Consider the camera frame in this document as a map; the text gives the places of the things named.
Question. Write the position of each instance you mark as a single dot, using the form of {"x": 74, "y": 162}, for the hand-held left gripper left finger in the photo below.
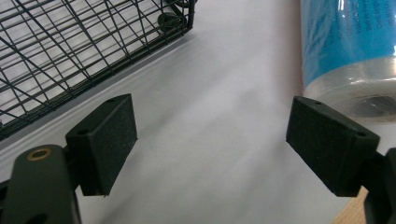
{"x": 101, "y": 146}

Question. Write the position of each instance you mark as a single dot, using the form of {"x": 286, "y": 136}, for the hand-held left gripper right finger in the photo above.
{"x": 327, "y": 146}

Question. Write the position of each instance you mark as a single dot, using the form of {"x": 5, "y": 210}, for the blue plastic film roll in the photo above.
{"x": 348, "y": 46}

